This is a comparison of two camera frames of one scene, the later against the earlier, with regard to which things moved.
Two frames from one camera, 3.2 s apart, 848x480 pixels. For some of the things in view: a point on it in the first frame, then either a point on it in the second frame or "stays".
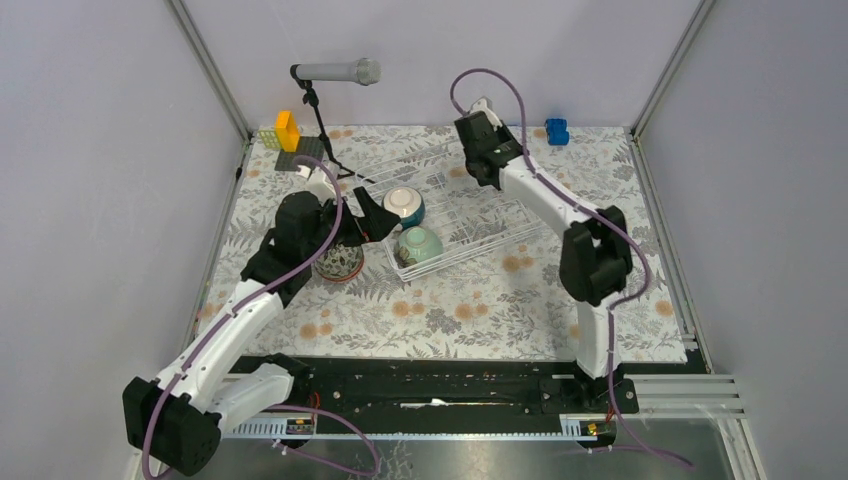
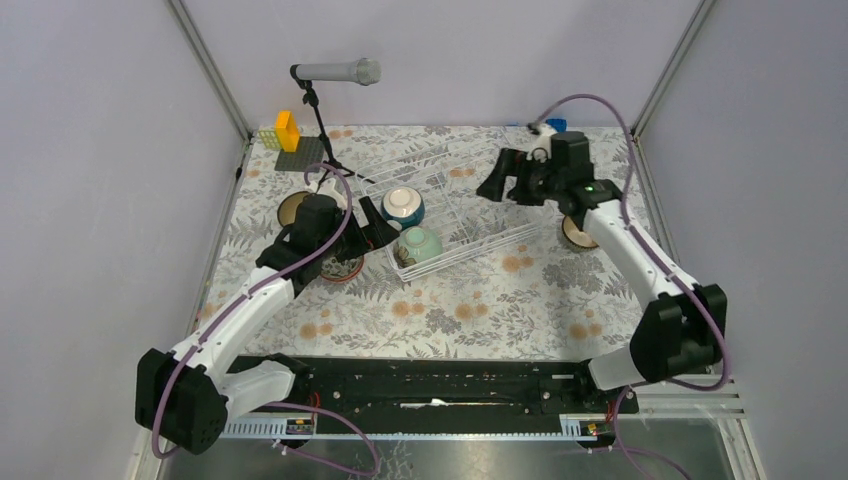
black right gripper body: x=503 y=135 to x=538 y=182
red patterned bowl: x=340 y=262 stays
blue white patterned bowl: x=340 y=263 stays
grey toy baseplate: x=308 y=146 stays
